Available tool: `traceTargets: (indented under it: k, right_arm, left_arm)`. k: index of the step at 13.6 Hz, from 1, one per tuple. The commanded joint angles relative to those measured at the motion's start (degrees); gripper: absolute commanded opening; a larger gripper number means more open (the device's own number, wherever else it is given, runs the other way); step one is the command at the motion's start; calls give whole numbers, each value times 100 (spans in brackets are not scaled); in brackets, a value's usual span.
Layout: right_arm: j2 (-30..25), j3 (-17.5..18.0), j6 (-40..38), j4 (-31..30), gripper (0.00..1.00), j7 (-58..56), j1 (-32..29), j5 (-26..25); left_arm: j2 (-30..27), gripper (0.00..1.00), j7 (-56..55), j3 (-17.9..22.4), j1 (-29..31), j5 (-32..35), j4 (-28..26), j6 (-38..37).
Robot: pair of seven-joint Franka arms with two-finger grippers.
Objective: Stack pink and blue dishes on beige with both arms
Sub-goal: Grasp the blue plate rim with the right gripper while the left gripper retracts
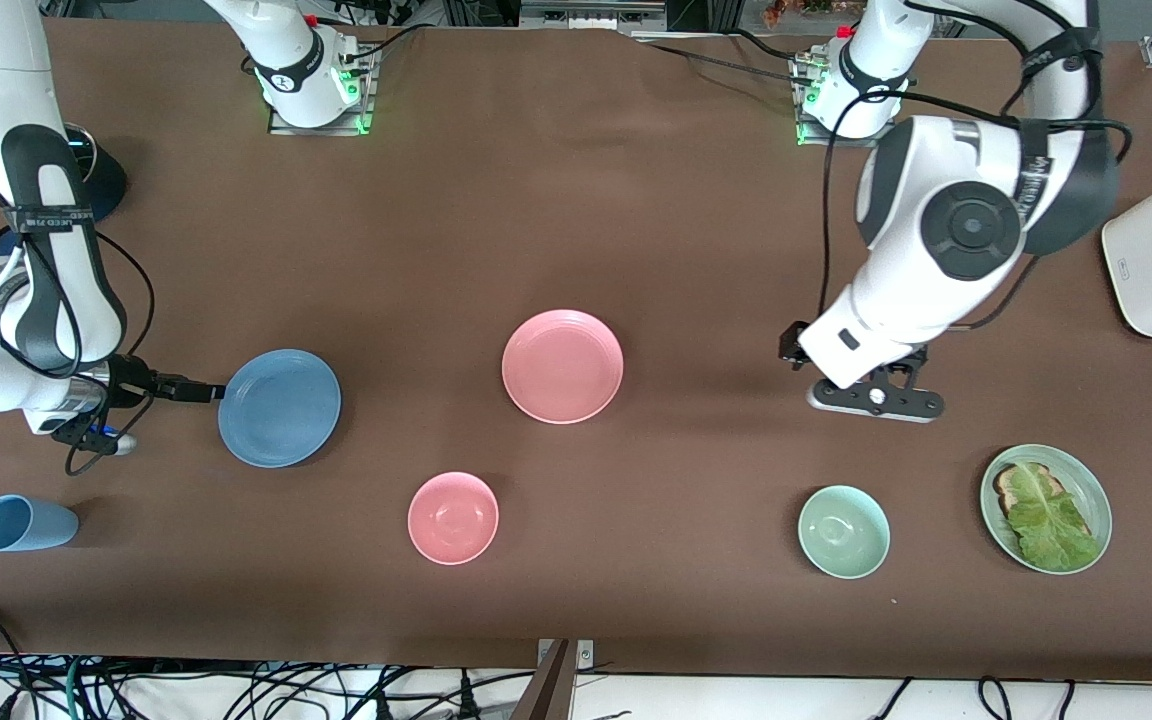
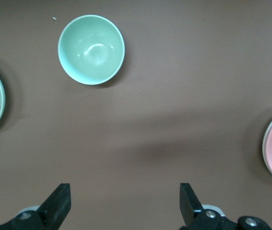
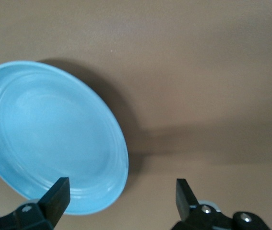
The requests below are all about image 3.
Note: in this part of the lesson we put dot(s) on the brown table mat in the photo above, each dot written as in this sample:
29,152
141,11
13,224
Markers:
198,83

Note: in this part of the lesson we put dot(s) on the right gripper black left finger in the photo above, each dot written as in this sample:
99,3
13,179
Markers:
54,203

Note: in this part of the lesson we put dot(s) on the blue plate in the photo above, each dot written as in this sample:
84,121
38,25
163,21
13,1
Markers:
49,134

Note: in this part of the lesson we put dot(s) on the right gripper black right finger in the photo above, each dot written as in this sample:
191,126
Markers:
185,203

